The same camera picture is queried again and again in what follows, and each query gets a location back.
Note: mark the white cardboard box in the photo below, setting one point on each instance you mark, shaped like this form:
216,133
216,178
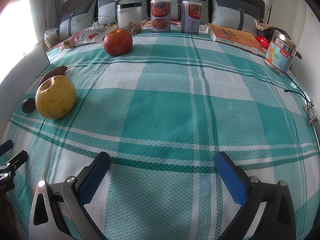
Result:
20,75

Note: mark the small red box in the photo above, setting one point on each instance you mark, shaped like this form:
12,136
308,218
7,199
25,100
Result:
263,42

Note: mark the clear jar with black lid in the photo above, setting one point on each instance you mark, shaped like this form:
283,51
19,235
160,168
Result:
128,17

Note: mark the brown handbag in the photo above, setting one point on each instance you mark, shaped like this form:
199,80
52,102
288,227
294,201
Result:
265,30

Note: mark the grey curtain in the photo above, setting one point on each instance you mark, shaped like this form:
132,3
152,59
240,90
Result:
45,5

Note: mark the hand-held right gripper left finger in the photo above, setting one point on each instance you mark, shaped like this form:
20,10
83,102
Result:
96,177

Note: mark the metal keys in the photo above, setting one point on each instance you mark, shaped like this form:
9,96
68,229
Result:
311,116

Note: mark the silver orange food can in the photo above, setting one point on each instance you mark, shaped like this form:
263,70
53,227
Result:
191,17

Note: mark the pink white snack bag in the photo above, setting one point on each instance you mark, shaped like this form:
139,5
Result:
87,36

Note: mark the teal label tin can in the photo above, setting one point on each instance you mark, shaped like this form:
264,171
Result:
278,55

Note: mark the white power strip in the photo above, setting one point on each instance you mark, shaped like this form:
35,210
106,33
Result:
97,25

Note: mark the small black fruit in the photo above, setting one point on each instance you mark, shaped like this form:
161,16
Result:
28,105

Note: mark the teal plaid blanket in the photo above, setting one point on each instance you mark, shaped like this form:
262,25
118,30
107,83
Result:
175,105

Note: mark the white door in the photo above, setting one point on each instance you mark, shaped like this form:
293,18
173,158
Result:
280,0

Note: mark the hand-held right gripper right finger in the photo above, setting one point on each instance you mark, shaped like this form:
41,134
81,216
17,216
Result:
230,177

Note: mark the orange label food can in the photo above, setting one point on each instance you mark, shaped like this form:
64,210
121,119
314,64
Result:
161,17

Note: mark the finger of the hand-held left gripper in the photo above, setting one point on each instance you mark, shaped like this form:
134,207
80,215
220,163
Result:
6,147
20,158

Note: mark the orange book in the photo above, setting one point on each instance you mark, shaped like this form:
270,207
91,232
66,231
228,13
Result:
235,36

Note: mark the row of grey pillows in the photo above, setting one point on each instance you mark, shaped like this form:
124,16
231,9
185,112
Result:
72,5

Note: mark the red apple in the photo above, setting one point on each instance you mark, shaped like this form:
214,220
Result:
117,42

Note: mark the clear plastic bag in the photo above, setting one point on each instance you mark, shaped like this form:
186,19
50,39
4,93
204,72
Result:
51,38

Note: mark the yellow apple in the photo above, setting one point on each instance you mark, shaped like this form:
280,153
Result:
55,97

